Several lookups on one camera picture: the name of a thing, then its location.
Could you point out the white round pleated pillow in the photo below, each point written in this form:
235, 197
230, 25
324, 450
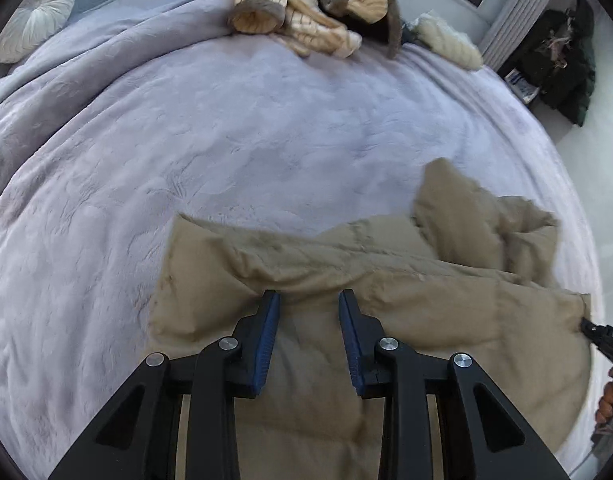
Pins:
34, 15

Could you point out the lavender fleece blanket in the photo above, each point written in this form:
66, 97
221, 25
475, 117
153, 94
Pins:
236, 135

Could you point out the black garment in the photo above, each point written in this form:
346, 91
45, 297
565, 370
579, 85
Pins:
371, 30

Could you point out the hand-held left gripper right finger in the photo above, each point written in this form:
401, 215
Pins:
351, 345

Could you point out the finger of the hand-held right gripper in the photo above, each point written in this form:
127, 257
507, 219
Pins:
603, 337

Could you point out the cream striped fleece robe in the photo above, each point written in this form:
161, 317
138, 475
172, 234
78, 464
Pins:
306, 10

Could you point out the white fluffy cushion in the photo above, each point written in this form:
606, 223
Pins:
449, 42

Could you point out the dark hanging clothes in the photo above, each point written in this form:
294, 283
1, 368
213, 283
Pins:
561, 65

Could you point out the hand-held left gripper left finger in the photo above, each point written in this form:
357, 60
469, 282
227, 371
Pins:
266, 345

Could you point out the beige puffer jacket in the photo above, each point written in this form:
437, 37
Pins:
436, 300

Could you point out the grey pleated curtain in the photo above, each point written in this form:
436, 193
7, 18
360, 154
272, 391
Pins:
523, 17

